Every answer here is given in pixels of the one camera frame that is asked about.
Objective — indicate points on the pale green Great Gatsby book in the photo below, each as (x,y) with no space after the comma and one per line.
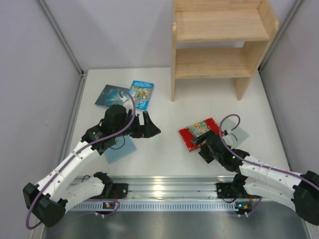
(233,134)

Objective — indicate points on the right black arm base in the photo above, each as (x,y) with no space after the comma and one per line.
(226,192)

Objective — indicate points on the aluminium mounting rail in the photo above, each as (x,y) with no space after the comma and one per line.
(164,188)

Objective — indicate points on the wooden two-tier shelf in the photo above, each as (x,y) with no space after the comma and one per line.
(221,39)

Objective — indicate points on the slotted grey cable duct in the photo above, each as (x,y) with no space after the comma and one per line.
(171,206)

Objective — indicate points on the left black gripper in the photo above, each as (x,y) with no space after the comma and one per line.
(140,127)

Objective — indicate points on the bright blue illustrated book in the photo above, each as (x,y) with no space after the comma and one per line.
(144,90)

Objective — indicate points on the right aluminium frame post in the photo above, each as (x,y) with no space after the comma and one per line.
(261,70)

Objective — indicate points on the left aluminium frame post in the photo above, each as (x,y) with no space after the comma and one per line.
(80,83)

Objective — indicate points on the light blue Gatsby book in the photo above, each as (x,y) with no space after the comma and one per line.
(123,147)

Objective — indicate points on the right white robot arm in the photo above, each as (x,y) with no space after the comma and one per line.
(297,191)

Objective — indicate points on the red illustrated book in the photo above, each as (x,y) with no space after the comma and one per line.
(196,130)

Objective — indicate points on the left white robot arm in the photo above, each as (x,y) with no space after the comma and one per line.
(53,196)

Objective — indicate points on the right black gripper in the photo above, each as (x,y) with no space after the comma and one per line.
(207,148)

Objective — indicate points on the aluminium frame post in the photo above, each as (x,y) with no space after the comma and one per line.
(261,70)
(80,83)

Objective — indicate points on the dark blue ocean book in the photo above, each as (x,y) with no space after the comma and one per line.
(110,95)

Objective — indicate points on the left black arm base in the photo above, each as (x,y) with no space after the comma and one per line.
(117,191)

